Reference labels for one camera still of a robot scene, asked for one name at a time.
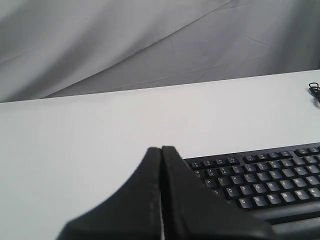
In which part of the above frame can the grey backdrop cloth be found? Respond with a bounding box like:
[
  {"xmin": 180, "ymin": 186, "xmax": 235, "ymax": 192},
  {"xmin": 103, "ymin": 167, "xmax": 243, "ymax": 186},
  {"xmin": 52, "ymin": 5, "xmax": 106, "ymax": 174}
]
[{"xmin": 0, "ymin": 0, "xmax": 320, "ymax": 103}]

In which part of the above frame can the black acer keyboard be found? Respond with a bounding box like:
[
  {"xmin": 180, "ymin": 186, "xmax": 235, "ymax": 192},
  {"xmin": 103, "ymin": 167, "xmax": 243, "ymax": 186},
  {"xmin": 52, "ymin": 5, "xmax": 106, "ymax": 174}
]
[{"xmin": 186, "ymin": 143, "xmax": 320, "ymax": 240}]

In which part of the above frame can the black usb cable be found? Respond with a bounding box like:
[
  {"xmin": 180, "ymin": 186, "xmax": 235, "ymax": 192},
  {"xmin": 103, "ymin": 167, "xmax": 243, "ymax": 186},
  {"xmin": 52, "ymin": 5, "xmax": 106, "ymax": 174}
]
[{"xmin": 307, "ymin": 82, "xmax": 320, "ymax": 108}]

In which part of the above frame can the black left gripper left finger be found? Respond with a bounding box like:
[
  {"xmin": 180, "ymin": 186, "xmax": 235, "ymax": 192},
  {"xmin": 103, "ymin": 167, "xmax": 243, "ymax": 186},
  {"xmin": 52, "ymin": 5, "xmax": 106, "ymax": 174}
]
[{"xmin": 57, "ymin": 147, "xmax": 162, "ymax": 240}]

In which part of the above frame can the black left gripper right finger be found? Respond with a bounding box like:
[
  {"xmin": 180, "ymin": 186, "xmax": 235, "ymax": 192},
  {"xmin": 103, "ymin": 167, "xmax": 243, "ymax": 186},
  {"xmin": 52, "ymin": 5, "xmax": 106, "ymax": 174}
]
[{"xmin": 161, "ymin": 146, "xmax": 278, "ymax": 240}]

